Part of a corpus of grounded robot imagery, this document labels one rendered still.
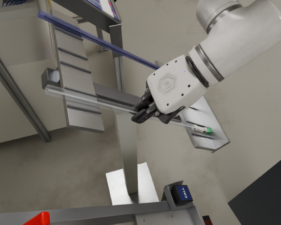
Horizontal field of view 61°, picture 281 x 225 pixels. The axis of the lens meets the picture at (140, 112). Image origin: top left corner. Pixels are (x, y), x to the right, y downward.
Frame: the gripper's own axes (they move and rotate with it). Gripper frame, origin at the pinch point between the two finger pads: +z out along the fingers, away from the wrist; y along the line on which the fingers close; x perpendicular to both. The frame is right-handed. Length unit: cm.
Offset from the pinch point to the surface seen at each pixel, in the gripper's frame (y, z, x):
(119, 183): -16, 63, 66
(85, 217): 18.7, 10.4, -11.1
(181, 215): 20.4, 7.5, 16.3
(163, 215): 19.8, 8.5, 9.8
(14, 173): -39, 109, 31
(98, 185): -18, 73, 60
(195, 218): 21.8, 6.3, 20.0
